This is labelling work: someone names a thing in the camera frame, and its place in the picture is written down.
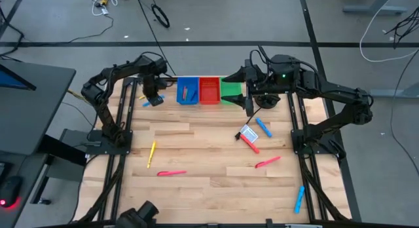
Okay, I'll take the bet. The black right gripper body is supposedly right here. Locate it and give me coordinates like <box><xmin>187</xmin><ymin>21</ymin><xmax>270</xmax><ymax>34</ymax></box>
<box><xmin>244</xmin><ymin>64</ymin><xmax>274</xmax><ymax>117</ymax></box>

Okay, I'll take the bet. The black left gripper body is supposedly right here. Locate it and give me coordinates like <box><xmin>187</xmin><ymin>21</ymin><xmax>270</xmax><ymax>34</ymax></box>
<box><xmin>143</xmin><ymin>73</ymin><xmax>158</xmax><ymax>98</ymax></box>

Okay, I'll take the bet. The red marker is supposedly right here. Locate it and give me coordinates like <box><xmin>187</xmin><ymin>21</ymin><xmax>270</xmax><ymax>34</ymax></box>
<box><xmin>240</xmin><ymin>133</ymin><xmax>261</xmax><ymax>155</ymax></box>

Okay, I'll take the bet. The pink clip marker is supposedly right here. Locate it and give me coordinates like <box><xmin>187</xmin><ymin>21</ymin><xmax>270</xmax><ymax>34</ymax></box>
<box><xmin>156</xmin><ymin>170</ymin><xmax>188</xmax><ymax>177</ymax></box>
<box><xmin>255</xmin><ymin>156</ymin><xmax>282</xmax><ymax>170</ymax></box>

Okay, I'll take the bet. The light blue marker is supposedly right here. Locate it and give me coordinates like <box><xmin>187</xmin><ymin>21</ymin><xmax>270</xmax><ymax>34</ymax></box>
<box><xmin>293</xmin><ymin>185</ymin><xmax>306</xmax><ymax>214</ymax></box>

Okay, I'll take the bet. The green plastic basket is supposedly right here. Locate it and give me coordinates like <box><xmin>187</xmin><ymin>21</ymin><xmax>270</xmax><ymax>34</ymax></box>
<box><xmin>219</xmin><ymin>76</ymin><xmax>243</xmax><ymax>105</ymax></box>

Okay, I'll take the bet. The blue plastic basket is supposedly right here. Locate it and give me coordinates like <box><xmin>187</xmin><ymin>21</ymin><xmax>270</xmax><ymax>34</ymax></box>
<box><xmin>176</xmin><ymin>77</ymin><xmax>200</xmax><ymax>105</ymax></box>

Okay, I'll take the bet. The red plastic basket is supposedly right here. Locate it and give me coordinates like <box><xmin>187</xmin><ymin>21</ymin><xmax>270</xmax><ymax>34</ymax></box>
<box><xmin>198</xmin><ymin>77</ymin><xmax>221</xmax><ymax>105</ymax></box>

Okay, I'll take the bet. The black desk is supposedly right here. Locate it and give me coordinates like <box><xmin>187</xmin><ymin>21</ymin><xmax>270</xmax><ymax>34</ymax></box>
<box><xmin>0</xmin><ymin>59</ymin><xmax>77</xmax><ymax>156</ymax></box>

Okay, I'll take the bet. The black cylindrical device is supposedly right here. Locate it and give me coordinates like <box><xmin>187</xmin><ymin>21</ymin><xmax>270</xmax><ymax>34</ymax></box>
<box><xmin>115</xmin><ymin>200</ymin><xmax>160</xmax><ymax>228</ymax></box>

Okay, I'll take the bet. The grey table foot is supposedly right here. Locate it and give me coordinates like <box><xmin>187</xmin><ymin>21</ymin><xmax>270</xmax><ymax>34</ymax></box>
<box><xmin>342</xmin><ymin>0</ymin><xmax>409</xmax><ymax>16</ymax></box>
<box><xmin>368</xmin><ymin>82</ymin><xmax>419</xmax><ymax>100</ymax></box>

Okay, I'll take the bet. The computer monitor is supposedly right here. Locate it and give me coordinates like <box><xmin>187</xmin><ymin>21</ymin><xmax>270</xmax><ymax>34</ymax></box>
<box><xmin>0</xmin><ymin>63</ymin><xmax>37</xmax><ymax>92</ymax></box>

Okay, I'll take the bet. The dark grey desk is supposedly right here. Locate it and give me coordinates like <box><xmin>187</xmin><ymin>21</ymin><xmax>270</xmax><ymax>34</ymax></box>
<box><xmin>0</xmin><ymin>151</ymin><xmax>50</xmax><ymax>228</ymax></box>

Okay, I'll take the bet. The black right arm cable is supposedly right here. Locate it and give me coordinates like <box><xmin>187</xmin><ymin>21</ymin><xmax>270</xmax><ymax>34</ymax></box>
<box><xmin>248</xmin><ymin>45</ymin><xmax>272</xmax><ymax>79</ymax></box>

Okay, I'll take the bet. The white cord tag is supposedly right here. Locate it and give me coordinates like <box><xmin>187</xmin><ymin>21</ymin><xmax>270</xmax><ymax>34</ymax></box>
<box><xmin>240</xmin><ymin>124</ymin><xmax>259</xmax><ymax>143</ymax></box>

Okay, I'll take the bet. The black lamp power cord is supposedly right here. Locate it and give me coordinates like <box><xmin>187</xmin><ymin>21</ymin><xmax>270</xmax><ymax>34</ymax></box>
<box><xmin>234</xmin><ymin>106</ymin><xmax>263</xmax><ymax>141</ymax></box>

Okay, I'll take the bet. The black floor cable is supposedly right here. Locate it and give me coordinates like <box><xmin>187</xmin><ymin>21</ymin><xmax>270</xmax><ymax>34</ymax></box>
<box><xmin>0</xmin><ymin>5</ymin><xmax>26</xmax><ymax>57</ymax></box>
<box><xmin>135</xmin><ymin>0</ymin><xmax>177</xmax><ymax>77</ymax></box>
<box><xmin>389</xmin><ymin>49</ymin><xmax>419</xmax><ymax>176</ymax></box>
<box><xmin>68</xmin><ymin>14</ymin><xmax>115</xmax><ymax>44</ymax></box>

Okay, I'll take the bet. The black coiled cable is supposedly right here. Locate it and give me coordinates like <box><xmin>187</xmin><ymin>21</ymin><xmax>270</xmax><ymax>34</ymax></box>
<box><xmin>151</xmin><ymin>3</ymin><xmax>171</xmax><ymax>29</ymax></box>

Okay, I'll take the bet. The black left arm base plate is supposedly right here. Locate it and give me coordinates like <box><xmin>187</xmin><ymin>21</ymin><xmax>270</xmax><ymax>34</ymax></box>
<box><xmin>85</xmin><ymin>128</ymin><xmax>134</xmax><ymax>156</ymax></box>

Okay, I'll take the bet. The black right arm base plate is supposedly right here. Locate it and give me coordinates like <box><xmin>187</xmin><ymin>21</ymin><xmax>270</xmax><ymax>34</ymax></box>
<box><xmin>290</xmin><ymin>128</ymin><xmax>344</xmax><ymax>156</ymax></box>

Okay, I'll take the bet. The black aluminium rig frame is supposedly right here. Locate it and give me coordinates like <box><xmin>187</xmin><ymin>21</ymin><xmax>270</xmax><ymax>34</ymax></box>
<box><xmin>73</xmin><ymin>66</ymin><xmax>353</xmax><ymax>228</ymax></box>

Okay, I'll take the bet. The white cable bundle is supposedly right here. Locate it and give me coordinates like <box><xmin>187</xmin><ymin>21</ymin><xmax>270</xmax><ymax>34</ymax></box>
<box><xmin>87</xmin><ymin>0</ymin><xmax>129</xmax><ymax>17</ymax></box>

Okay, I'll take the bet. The black desk leg frame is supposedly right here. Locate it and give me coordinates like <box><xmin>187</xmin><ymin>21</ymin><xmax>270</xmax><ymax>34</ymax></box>
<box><xmin>31</xmin><ymin>128</ymin><xmax>88</xmax><ymax>206</ymax></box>

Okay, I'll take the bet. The white floor cable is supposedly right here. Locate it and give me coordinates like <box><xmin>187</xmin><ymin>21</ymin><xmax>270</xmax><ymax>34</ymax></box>
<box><xmin>359</xmin><ymin>0</ymin><xmax>419</xmax><ymax>63</ymax></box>

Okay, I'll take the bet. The black cable bundle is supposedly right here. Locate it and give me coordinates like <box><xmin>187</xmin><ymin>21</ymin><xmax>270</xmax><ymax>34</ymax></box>
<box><xmin>384</xmin><ymin>7</ymin><xmax>419</xmax><ymax>49</ymax></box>

